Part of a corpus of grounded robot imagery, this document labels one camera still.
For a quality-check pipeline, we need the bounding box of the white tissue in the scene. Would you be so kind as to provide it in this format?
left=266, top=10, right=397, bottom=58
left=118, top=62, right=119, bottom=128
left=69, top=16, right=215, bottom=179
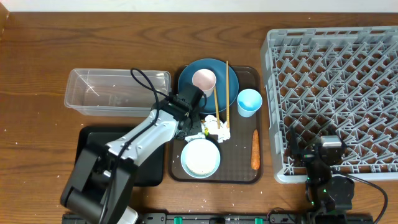
left=203, top=115, right=231, bottom=143
left=184, top=133, right=206, bottom=142

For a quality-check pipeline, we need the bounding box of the green yellow snack wrapper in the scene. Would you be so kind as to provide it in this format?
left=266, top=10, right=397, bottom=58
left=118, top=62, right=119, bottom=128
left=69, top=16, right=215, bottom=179
left=201, top=121, right=209, bottom=136

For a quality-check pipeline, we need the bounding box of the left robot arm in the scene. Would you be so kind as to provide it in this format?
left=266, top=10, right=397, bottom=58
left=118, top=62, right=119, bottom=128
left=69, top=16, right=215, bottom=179
left=60, top=90, right=203, bottom=223

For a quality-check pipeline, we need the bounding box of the orange carrot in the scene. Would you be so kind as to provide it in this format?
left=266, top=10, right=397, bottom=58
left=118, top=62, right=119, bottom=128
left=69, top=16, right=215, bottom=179
left=251, top=129, right=261, bottom=170

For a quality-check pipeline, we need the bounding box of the pink plastic cup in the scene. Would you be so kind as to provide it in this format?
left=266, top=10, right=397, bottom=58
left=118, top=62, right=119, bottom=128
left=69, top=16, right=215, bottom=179
left=192, top=69, right=216, bottom=98

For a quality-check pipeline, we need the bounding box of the light blue plastic cup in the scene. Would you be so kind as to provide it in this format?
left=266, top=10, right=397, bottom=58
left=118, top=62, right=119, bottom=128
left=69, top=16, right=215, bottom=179
left=237, top=89, right=263, bottom=118

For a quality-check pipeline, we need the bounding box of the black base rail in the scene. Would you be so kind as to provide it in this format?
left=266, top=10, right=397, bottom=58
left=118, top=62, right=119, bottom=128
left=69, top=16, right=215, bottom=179
left=135, top=212, right=373, bottom=224

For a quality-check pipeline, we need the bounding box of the right wooden chopstick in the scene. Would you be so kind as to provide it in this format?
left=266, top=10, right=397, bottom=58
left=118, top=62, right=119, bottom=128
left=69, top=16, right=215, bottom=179
left=226, top=61, right=230, bottom=129

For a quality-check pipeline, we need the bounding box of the wooden chopstick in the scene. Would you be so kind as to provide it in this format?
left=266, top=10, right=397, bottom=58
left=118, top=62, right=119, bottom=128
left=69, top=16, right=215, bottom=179
left=226, top=61, right=230, bottom=129
left=213, top=87, right=221, bottom=129

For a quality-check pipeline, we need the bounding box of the left wooden chopstick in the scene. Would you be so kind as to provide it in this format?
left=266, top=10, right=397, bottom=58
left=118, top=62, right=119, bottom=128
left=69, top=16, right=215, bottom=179
left=213, top=87, right=221, bottom=129

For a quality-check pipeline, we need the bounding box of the pile of white rice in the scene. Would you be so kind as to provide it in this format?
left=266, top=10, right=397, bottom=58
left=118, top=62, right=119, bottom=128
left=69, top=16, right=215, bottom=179
left=186, top=146, right=217, bottom=175

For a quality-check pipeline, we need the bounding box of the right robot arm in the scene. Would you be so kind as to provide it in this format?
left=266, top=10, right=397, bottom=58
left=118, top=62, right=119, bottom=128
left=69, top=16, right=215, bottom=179
left=289, top=127, right=354, bottom=223

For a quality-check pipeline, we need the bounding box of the black plastic tray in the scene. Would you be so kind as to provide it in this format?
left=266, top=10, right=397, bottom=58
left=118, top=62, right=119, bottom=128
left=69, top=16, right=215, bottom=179
left=75, top=126, right=165, bottom=187

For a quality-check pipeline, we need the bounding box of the light blue bowl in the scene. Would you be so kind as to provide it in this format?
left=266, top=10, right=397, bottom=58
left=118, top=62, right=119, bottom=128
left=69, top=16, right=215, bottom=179
left=180, top=139, right=221, bottom=179

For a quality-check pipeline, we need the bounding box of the clear plastic waste bin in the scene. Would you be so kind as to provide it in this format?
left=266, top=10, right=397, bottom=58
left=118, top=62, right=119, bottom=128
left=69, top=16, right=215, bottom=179
left=64, top=68, right=155, bottom=117

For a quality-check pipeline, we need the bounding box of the brown plastic serving tray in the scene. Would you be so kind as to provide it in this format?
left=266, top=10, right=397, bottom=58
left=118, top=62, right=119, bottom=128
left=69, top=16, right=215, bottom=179
left=168, top=66, right=262, bottom=184

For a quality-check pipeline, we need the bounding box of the grey dishwasher rack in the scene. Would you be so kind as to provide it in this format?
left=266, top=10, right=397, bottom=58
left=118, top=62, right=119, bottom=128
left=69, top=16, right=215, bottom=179
left=261, top=27, right=397, bottom=184

